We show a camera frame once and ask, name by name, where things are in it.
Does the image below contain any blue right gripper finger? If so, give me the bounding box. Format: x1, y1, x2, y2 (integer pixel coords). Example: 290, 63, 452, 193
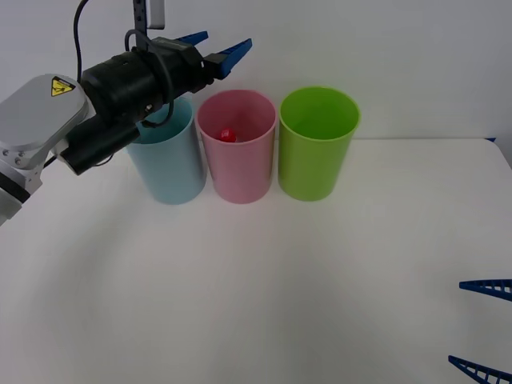
447, 354, 512, 384
458, 278, 512, 303

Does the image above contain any pink plastic bin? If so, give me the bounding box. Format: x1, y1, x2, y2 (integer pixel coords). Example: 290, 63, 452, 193
195, 89, 278, 205

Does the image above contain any clear bottle with red cap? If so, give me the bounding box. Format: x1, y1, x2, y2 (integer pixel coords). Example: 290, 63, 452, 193
218, 126, 242, 144

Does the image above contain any pale blue plastic bin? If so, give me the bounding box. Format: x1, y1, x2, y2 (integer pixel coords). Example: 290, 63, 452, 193
126, 95, 208, 206

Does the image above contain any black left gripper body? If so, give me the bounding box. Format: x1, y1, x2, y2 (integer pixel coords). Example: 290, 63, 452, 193
150, 36, 215, 98

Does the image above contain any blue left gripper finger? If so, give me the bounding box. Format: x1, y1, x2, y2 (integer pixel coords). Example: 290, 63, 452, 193
202, 38, 254, 82
174, 30, 210, 46

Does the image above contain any green plastic bin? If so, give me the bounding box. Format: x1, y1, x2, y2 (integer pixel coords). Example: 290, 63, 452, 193
278, 86, 362, 202

